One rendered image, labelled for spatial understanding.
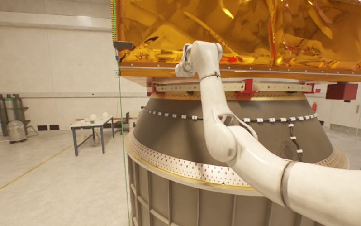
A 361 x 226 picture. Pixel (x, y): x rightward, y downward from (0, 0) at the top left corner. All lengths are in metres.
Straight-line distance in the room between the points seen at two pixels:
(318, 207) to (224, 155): 0.15
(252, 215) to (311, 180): 0.77
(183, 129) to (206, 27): 0.65
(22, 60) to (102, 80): 3.00
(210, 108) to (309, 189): 0.23
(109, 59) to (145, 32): 5.90
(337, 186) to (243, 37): 0.89
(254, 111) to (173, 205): 0.81
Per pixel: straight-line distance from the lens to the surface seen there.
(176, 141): 0.92
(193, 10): 0.96
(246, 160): 0.30
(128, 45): 0.85
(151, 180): 1.11
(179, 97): 1.03
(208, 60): 0.41
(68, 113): 7.40
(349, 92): 1.84
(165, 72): 0.87
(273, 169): 0.28
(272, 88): 1.04
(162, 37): 0.88
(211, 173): 0.84
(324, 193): 0.26
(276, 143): 0.98
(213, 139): 0.33
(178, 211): 1.07
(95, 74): 6.85
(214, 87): 0.38
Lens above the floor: 1.65
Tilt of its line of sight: 8 degrees down
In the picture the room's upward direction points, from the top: straight up
